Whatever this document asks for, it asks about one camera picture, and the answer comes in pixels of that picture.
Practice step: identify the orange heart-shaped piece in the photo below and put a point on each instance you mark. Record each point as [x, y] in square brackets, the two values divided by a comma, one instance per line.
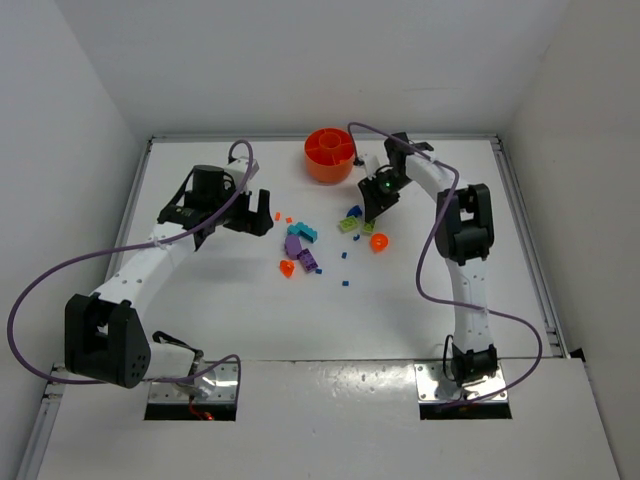
[287, 268]

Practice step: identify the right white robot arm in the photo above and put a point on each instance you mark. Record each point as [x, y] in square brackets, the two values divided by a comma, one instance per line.
[463, 235]

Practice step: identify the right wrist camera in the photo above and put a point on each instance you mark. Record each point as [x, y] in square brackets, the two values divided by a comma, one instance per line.
[369, 162]

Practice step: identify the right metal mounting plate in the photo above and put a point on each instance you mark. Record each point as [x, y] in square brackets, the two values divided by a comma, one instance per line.
[434, 388]

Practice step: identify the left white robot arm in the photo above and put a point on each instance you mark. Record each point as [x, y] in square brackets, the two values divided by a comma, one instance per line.
[105, 338]

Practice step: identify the blue curved lego piece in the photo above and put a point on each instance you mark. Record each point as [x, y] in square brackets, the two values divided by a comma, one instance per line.
[355, 212]

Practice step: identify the orange divided round container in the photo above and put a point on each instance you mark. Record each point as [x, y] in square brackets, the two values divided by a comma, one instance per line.
[329, 155]

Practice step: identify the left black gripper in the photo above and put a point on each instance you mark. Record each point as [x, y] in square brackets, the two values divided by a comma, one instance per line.
[245, 218]

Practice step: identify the purple flat lego plate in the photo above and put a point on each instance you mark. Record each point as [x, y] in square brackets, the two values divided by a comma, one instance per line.
[307, 261]

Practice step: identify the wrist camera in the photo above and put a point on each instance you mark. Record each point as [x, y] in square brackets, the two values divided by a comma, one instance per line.
[369, 162]
[238, 168]

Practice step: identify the long teal lego brick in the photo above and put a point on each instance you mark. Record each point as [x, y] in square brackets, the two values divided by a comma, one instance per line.
[307, 232]

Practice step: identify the green lego brick upside-down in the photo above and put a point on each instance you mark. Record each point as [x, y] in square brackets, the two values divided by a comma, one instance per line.
[348, 224]

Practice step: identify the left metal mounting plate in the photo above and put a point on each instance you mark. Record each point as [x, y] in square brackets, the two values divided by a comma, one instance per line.
[220, 386]

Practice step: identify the purple rounded lego piece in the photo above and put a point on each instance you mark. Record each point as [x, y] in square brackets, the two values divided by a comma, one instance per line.
[292, 246]

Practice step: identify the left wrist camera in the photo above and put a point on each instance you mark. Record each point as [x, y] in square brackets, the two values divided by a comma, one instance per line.
[238, 168]

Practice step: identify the orange round cone piece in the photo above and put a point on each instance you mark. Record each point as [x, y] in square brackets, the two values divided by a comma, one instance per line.
[379, 242]

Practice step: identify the metal mounting plate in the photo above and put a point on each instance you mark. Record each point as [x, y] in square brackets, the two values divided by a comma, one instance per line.
[220, 386]
[434, 388]

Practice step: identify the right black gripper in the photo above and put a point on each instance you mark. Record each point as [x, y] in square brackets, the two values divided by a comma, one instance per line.
[378, 191]

